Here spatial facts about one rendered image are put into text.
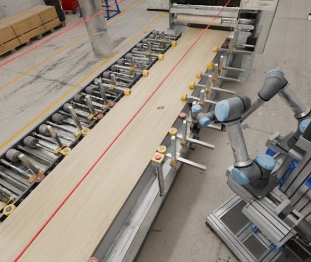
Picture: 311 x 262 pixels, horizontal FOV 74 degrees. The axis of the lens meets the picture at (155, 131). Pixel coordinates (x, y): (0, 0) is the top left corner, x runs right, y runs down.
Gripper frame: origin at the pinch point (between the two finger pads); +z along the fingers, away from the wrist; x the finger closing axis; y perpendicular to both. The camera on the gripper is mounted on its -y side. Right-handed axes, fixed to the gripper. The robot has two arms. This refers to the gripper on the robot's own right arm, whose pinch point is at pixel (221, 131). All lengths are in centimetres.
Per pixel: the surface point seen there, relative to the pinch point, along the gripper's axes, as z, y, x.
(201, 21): -23, -98, 225
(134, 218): 20, -42, -107
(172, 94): -8, -67, 29
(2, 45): 49, -615, 143
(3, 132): 81, -346, -62
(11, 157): -2, -176, -114
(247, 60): 36, -8, 225
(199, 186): 83, -10, -21
